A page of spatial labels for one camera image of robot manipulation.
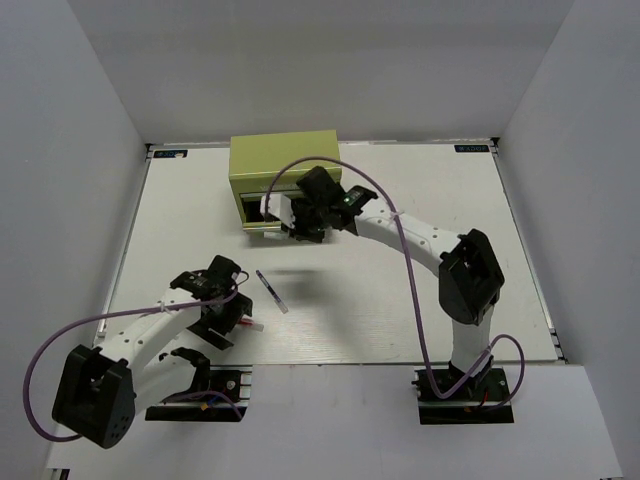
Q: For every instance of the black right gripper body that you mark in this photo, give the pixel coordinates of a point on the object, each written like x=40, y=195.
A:
x=310, y=221

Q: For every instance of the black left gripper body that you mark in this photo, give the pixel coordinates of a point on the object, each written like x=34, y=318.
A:
x=228, y=314

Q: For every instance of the red gel pen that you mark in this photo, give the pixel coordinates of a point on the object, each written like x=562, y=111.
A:
x=252, y=325

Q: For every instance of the purple gel pen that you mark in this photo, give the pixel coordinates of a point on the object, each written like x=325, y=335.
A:
x=277, y=299

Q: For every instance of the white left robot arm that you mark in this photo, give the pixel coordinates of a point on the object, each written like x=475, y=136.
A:
x=103, y=388

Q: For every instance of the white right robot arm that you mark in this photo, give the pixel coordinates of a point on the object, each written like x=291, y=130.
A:
x=465, y=265

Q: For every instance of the green metal drawer cabinet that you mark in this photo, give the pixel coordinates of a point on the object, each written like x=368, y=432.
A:
x=254, y=160

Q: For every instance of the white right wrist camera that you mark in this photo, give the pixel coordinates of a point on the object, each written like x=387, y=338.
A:
x=277, y=207

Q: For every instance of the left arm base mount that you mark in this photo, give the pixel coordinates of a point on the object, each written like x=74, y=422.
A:
x=222, y=398

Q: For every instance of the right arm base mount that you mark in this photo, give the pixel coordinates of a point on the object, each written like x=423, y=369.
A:
x=480, y=406

